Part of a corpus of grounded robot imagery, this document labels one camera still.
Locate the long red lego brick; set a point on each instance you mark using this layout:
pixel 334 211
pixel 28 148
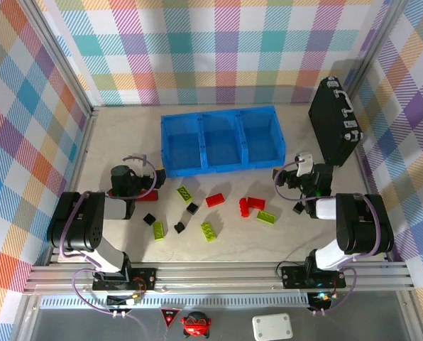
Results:
pixel 147 196

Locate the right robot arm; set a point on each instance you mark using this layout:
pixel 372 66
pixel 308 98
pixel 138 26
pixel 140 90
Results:
pixel 364 223

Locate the small circuit board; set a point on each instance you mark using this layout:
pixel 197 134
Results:
pixel 126 300
pixel 319 300

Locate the wide aluminium base rail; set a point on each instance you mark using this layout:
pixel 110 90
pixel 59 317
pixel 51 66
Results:
pixel 215 277

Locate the black hard case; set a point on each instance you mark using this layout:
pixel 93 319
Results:
pixel 328 124

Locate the aluminium frame post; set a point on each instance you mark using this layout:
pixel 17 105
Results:
pixel 69 60
pixel 377 46

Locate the white plastic box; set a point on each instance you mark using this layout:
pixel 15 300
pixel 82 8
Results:
pixel 272 326

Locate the red triangle sign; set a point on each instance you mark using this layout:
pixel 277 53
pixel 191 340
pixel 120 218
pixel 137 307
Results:
pixel 169 316

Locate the blue three-compartment bin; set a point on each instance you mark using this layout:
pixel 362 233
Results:
pixel 222 142

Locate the green lego brick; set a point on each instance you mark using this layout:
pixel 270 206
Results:
pixel 158 231
pixel 185 194
pixel 208 231
pixel 266 216

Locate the small black lego brick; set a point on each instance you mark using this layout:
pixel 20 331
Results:
pixel 298 207
pixel 149 219
pixel 178 227
pixel 192 208

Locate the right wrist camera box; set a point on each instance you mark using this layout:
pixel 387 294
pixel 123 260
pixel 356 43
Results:
pixel 303 163

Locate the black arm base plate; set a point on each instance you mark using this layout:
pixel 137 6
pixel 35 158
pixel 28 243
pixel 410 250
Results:
pixel 293 277
pixel 144 277

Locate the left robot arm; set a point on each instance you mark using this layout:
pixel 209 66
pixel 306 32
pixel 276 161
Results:
pixel 76 220

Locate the aluminium side rail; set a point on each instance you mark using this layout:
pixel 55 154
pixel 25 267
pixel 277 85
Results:
pixel 82 152
pixel 363 167

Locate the red and black toy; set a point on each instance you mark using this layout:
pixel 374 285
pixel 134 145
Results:
pixel 196 325

